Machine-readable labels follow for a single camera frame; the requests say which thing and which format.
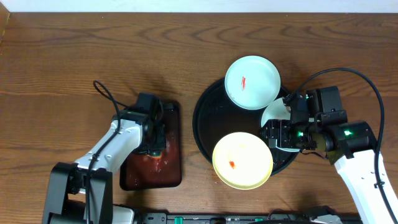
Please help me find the rectangular black tray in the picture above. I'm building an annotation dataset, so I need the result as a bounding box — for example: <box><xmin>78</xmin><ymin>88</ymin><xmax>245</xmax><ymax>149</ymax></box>
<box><xmin>119</xmin><ymin>100</ymin><xmax>182</xmax><ymax>191</ymax></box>

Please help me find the green kitchen sponge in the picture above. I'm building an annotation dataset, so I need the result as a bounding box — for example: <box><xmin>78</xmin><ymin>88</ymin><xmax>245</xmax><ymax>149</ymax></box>
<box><xmin>149</xmin><ymin>150</ymin><xmax>164</xmax><ymax>159</ymax></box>

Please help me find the mint plate with ketchup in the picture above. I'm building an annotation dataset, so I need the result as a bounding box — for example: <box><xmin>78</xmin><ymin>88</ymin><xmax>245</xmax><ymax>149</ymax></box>
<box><xmin>224</xmin><ymin>55</ymin><xmax>281</xmax><ymax>110</ymax></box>

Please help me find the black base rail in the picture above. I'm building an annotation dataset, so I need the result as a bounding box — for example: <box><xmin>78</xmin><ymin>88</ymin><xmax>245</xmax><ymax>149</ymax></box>
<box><xmin>111</xmin><ymin>204</ymin><xmax>361</xmax><ymax>224</ymax></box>

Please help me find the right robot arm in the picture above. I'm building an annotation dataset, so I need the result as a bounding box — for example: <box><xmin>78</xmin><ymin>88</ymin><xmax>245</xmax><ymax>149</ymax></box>
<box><xmin>260</xmin><ymin>119</ymin><xmax>397</xmax><ymax>223</ymax></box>

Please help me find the white plate with smears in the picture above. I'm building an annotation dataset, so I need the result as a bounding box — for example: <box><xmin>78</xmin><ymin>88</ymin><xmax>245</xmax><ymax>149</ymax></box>
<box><xmin>261</xmin><ymin>98</ymin><xmax>300</xmax><ymax>152</ymax></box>

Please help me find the round black tray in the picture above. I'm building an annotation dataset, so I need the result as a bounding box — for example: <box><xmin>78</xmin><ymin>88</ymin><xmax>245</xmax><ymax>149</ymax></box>
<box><xmin>192</xmin><ymin>77</ymin><xmax>300</xmax><ymax>177</ymax></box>

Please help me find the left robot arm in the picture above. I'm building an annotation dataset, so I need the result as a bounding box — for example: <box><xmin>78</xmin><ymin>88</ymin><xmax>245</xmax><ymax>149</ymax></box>
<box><xmin>42</xmin><ymin>106</ymin><xmax>163</xmax><ymax>223</ymax></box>

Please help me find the yellow plate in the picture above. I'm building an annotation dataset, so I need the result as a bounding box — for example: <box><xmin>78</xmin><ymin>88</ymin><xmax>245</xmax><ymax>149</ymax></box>
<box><xmin>212</xmin><ymin>132</ymin><xmax>274</xmax><ymax>190</ymax></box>

